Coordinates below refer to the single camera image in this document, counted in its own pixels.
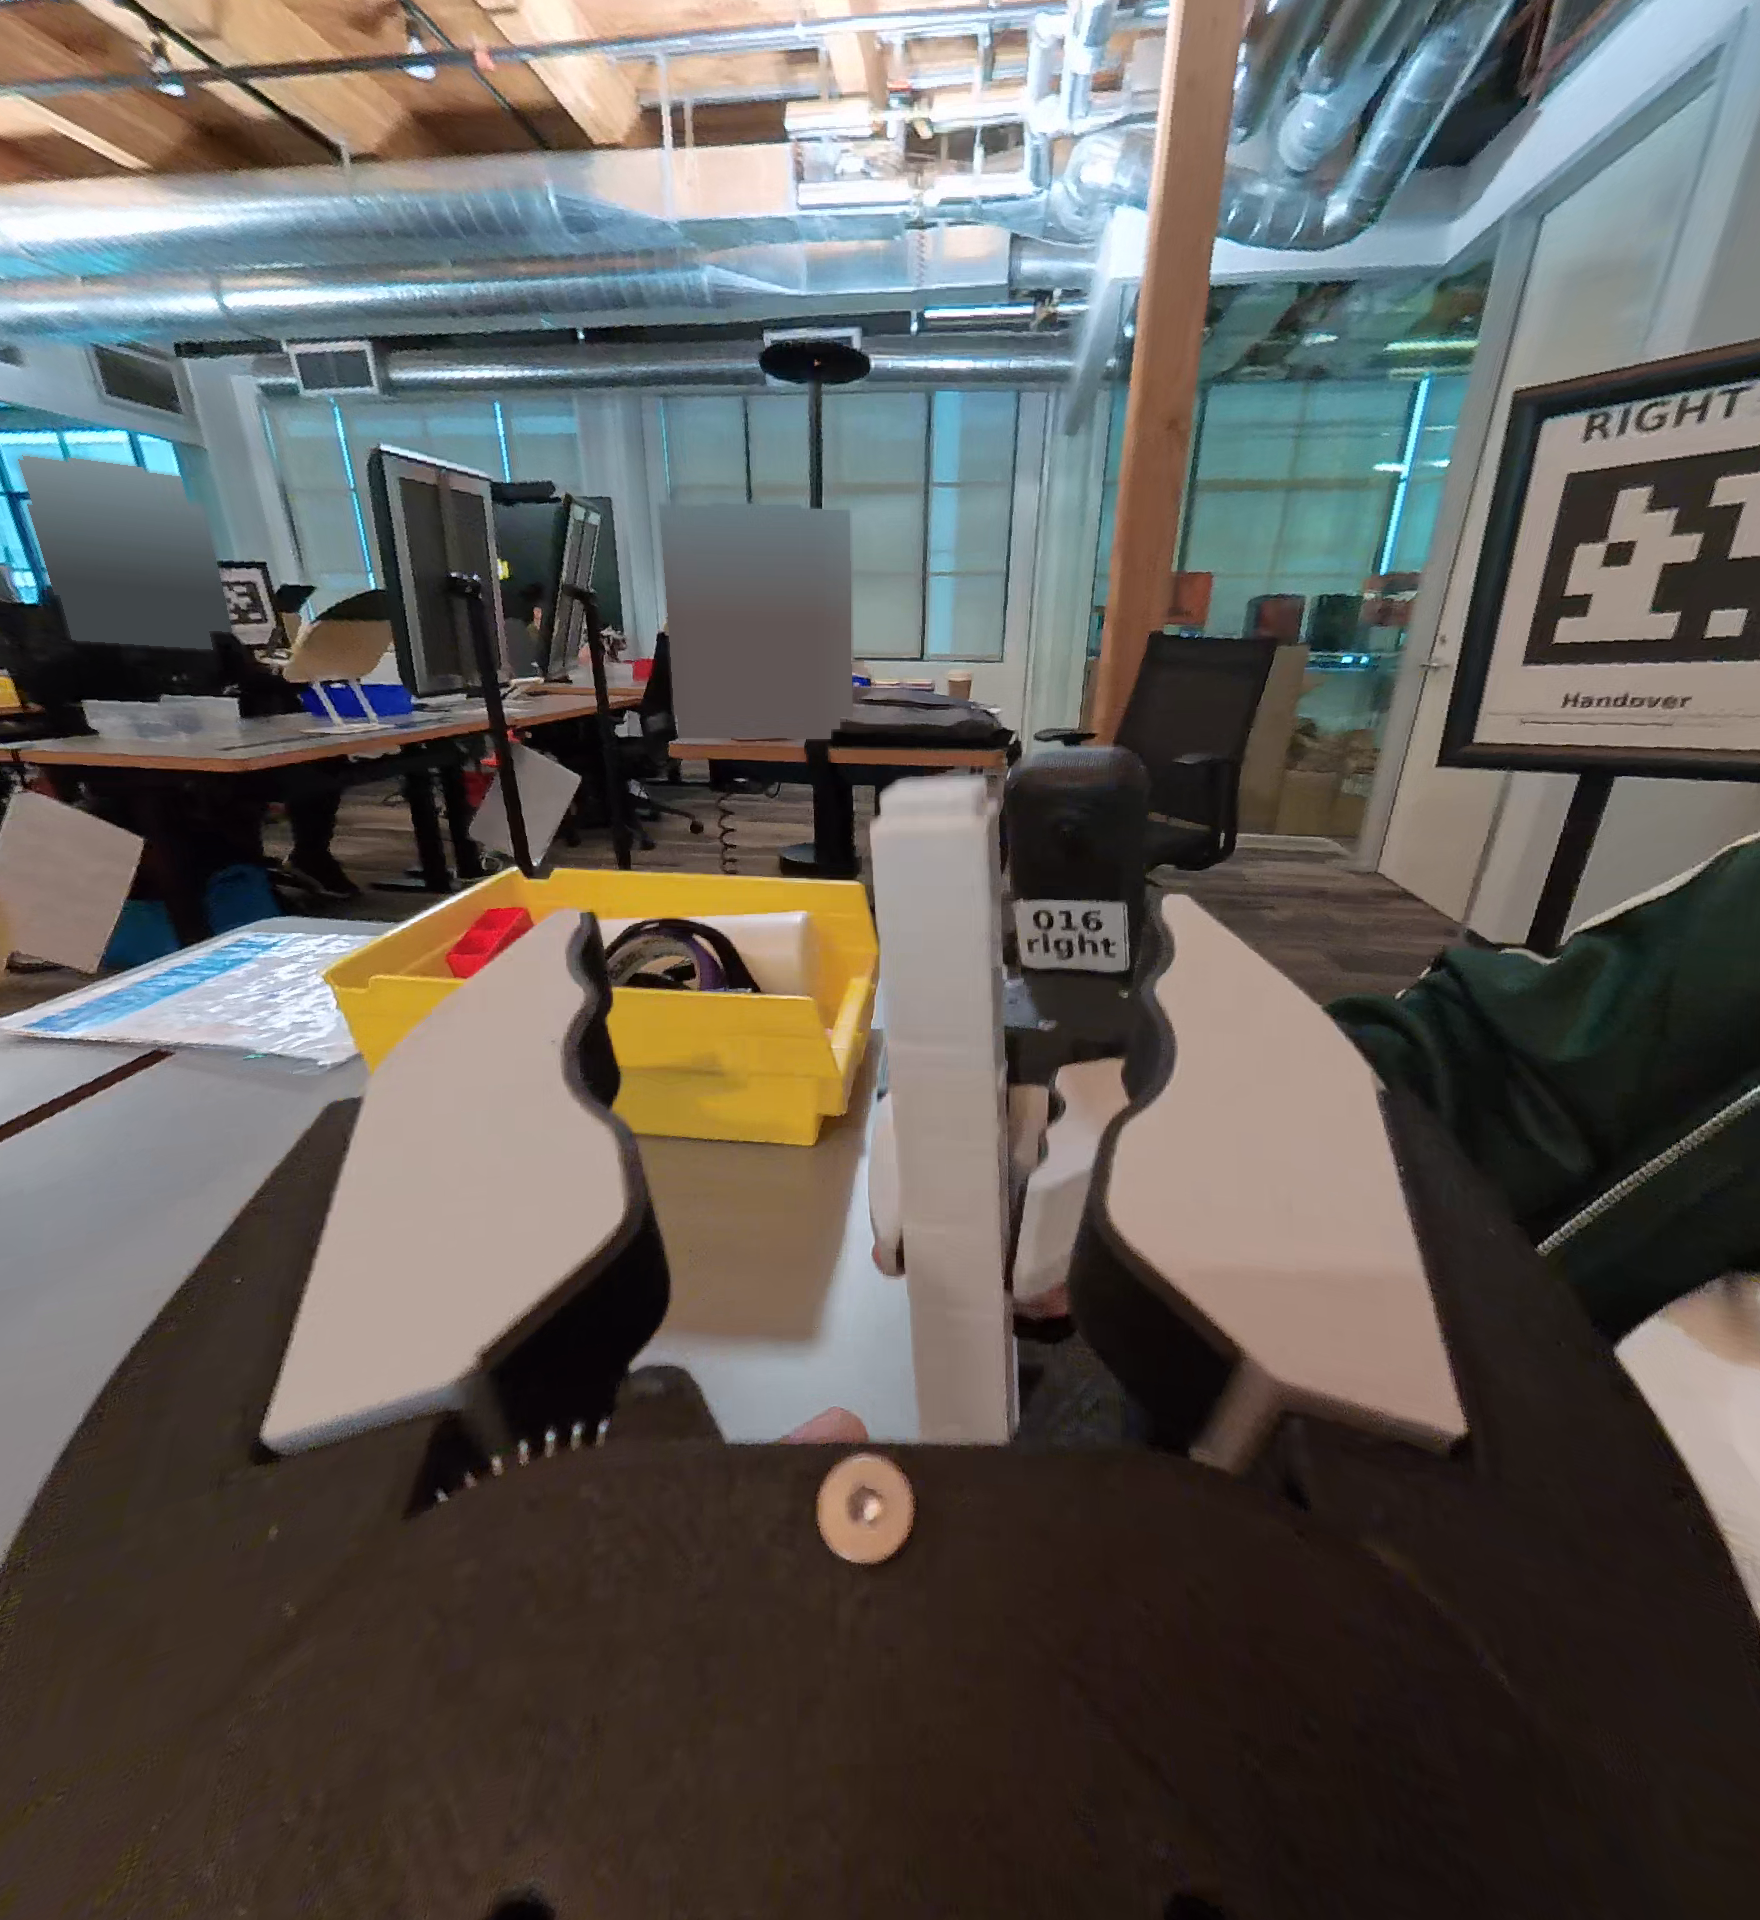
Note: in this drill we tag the yellow storage bin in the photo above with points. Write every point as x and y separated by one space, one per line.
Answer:
731 1080

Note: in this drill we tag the background marker sign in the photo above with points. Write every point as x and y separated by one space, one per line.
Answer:
247 600

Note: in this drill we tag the grey desk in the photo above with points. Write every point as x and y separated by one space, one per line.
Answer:
70 1201

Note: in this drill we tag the blue bag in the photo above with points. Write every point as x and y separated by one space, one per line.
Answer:
174 918

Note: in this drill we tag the red toy block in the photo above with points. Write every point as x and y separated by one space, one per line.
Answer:
487 942

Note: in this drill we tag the person's right forearm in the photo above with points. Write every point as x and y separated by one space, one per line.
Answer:
1570 1080

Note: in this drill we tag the black framed marker sign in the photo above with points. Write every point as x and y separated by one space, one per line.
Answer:
1661 570

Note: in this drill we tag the person's right hand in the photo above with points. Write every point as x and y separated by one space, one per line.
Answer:
888 1242

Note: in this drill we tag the printed paper sheet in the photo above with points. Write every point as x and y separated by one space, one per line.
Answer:
190 999

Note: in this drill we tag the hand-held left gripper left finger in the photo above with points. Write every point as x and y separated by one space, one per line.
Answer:
475 1184

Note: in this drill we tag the cardboard boxes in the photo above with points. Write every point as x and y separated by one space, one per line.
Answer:
1300 751

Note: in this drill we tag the black bag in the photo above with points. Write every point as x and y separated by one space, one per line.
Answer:
925 723

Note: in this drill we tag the black floor stand pole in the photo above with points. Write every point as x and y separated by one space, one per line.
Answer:
498 721
603 721

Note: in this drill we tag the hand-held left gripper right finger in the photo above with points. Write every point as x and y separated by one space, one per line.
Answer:
1271 1201

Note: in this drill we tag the wooden post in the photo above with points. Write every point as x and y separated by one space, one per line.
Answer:
1165 375

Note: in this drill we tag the white leaning board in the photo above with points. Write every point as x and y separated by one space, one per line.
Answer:
63 884
521 811

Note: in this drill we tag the white segmented block bar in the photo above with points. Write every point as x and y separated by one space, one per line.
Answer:
954 1125

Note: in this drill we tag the black disc pole fixture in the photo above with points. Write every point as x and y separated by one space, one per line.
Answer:
817 360

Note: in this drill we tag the black office chair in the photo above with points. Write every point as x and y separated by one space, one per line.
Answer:
1195 721
654 721

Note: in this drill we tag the blue storage bin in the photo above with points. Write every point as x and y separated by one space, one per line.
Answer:
354 699

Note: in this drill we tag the small cardboard panel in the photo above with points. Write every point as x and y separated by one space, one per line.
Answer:
341 645

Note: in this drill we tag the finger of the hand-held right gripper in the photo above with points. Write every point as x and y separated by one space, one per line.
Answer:
1044 1125

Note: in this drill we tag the purple tape roll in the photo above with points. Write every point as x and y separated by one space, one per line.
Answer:
684 948

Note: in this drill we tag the black monitor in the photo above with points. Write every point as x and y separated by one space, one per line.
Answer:
580 585
438 570

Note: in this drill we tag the silver ventilation ducts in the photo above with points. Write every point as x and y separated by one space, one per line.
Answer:
370 225

